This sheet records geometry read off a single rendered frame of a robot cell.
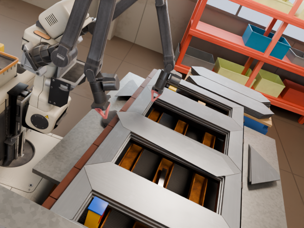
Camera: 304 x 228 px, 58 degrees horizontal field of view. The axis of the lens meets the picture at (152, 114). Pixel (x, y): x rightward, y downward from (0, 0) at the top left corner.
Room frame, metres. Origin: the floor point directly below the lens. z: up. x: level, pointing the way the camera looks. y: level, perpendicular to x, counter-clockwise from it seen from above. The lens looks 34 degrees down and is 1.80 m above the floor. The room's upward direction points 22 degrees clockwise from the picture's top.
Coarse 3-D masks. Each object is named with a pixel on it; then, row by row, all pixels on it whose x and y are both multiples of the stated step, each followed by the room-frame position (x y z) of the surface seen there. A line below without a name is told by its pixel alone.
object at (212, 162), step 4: (208, 152) 1.25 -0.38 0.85; (212, 152) 1.26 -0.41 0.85; (208, 156) 1.22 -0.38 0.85; (212, 156) 1.23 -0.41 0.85; (216, 156) 1.25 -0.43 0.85; (220, 156) 1.26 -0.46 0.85; (208, 160) 1.18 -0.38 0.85; (212, 160) 1.20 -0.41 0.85; (216, 160) 1.21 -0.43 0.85; (220, 160) 1.22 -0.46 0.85; (204, 164) 1.14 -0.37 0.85; (208, 164) 1.15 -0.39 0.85; (212, 164) 1.16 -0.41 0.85; (216, 164) 1.18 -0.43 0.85; (204, 168) 1.11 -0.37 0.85; (208, 168) 1.12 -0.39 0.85; (212, 168) 1.13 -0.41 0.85; (216, 168) 1.14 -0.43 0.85; (212, 172) 1.10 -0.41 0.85; (216, 172) 1.11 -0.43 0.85
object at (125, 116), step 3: (123, 114) 1.28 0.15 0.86; (126, 114) 1.29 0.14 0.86; (129, 114) 1.30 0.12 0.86; (132, 114) 1.31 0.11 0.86; (120, 117) 1.24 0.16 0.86; (123, 117) 1.25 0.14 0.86; (126, 117) 1.26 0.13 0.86; (129, 117) 1.28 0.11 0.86; (120, 120) 1.22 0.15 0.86; (123, 120) 1.23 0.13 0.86; (126, 120) 1.24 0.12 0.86; (123, 123) 1.20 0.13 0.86
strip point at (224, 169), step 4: (224, 160) 1.24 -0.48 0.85; (220, 164) 1.19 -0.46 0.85; (224, 164) 1.20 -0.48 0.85; (220, 168) 1.16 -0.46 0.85; (224, 168) 1.17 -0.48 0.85; (228, 168) 1.18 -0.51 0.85; (220, 172) 1.13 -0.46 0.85; (224, 172) 1.14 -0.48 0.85; (228, 172) 1.15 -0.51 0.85; (232, 172) 1.16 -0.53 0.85
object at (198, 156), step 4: (196, 144) 1.28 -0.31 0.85; (196, 148) 1.24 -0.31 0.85; (200, 148) 1.26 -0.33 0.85; (204, 148) 1.27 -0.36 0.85; (196, 152) 1.21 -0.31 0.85; (200, 152) 1.22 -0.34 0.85; (204, 152) 1.24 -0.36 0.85; (192, 156) 1.16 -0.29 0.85; (196, 156) 1.18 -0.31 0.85; (200, 156) 1.19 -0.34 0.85; (204, 156) 1.20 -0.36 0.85; (192, 160) 1.13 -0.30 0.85; (196, 160) 1.14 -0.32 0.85; (200, 160) 1.16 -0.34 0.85; (204, 160) 1.17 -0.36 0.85; (196, 164) 1.11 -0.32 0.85; (200, 164) 1.13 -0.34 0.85
